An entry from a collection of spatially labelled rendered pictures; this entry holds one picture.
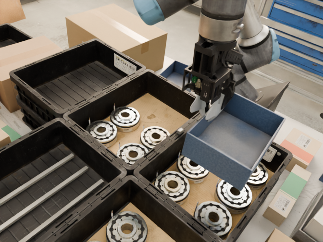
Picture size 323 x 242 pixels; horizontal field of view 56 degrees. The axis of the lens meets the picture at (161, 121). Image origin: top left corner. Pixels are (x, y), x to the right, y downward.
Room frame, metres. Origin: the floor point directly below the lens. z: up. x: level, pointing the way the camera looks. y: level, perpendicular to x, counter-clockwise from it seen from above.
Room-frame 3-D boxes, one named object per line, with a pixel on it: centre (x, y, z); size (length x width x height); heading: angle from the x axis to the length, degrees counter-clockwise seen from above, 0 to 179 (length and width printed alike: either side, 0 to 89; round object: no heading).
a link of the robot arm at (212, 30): (0.52, -0.08, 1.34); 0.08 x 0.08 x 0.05
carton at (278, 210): (0.64, -0.47, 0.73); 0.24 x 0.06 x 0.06; 146
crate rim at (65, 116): (0.73, 0.07, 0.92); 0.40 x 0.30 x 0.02; 145
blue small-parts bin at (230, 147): (0.50, -0.17, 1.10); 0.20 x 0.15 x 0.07; 150
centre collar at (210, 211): (0.43, -0.17, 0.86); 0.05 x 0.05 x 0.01
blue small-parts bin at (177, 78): (1.21, -0.05, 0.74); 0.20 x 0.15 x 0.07; 156
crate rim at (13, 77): (0.90, 0.32, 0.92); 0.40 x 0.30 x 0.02; 145
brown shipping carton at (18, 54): (1.04, 0.60, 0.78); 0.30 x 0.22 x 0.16; 141
